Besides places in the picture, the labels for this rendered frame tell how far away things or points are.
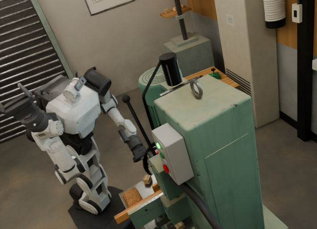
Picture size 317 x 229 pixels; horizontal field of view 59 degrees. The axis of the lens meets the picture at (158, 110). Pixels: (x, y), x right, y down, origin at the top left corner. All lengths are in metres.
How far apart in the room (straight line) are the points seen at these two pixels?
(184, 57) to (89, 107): 2.10
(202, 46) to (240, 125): 2.75
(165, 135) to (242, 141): 0.24
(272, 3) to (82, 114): 1.64
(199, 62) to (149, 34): 1.03
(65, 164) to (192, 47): 2.49
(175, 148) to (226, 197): 0.29
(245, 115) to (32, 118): 0.81
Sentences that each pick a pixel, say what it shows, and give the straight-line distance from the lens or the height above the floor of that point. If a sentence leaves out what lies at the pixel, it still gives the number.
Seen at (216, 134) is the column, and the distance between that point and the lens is 0.81.
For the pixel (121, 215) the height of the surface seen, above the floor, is 0.94.
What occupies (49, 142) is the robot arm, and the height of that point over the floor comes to 1.31.
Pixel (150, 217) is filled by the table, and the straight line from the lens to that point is 1.43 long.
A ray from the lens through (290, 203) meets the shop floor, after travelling 2.48.
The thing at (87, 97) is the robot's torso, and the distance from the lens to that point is 1.60.
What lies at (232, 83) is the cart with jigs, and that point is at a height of 0.53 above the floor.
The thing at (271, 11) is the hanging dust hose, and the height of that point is 1.22.
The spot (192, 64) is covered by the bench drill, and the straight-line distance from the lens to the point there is 3.57.
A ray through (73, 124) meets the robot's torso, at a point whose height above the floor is 1.25.
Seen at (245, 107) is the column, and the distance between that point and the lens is 0.83.
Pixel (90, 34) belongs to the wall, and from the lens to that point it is 4.11.
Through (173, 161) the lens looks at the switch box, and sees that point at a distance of 0.82.
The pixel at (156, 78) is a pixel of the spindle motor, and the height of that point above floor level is 1.50.
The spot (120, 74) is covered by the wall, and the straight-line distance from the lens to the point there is 4.34.
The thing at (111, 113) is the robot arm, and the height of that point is 1.03.
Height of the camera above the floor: 1.97
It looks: 32 degrees down
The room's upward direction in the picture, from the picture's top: 18 degrees counter-clockwise
